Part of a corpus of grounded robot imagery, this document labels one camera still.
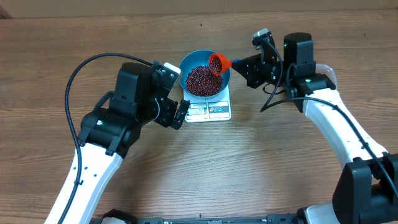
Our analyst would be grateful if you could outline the clear plastic container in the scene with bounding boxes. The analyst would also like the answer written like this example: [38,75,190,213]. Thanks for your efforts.
[316,63,338,89]

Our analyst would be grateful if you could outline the blue bowl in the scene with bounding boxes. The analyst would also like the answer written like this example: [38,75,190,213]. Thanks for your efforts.
[179,50,231,100]

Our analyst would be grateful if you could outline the red beans in bowl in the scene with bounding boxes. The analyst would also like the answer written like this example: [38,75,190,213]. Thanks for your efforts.
[185,65,224,96]

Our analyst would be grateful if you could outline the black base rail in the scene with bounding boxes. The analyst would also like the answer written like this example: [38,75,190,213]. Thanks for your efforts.
[90,202,312,224]

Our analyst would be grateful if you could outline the red beans in scoop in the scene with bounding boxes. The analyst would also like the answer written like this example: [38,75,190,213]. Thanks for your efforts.
[209,57,222,75]

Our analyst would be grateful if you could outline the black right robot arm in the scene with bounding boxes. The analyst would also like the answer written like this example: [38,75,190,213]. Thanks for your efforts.
[231,29,397,223]

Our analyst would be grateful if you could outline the white kitchen scale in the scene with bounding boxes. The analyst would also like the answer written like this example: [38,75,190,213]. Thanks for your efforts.
[183,85,232,123]

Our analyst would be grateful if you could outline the red scoop blue handle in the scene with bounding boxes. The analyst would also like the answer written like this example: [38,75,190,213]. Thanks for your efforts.
[208,52,239,77]

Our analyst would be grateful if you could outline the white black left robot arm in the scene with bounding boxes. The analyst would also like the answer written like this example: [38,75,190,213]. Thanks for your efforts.
[46,62,189,223]

